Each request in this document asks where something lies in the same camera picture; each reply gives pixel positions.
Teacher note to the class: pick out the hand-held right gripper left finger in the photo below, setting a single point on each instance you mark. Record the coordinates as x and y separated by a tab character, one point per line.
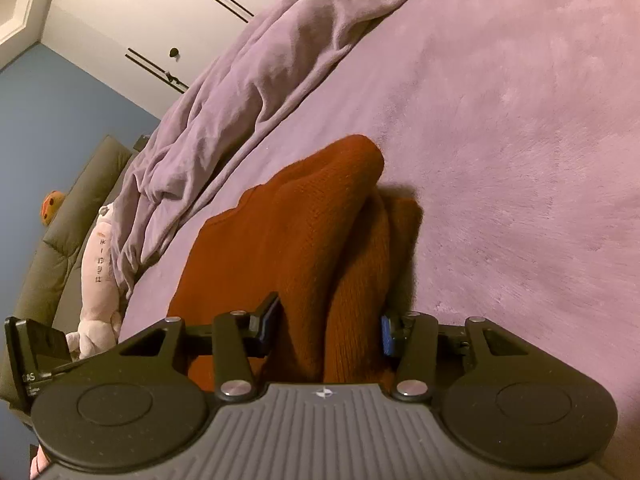
269	322

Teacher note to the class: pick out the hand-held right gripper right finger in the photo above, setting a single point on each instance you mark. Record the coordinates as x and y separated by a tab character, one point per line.
387	335

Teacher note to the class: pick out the orange knit sweater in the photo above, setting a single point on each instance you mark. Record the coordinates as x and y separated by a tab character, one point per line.
300	240

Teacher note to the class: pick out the pale pink plush toy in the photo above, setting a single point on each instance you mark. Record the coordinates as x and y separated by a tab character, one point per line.
100	280

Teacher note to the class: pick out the olive padded headboard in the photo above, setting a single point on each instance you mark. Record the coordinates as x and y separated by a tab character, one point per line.
65	240

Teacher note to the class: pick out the orange round plush toy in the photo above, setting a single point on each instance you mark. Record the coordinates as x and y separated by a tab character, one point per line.
52	206

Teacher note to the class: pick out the purple bed sheet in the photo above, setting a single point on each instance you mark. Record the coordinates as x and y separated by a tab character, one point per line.
500	160

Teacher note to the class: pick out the crumpled purple blanket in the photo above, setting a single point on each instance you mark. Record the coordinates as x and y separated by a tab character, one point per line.
240	100

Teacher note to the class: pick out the dark round wardrobe knob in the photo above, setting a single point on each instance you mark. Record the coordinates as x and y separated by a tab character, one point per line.
173	52

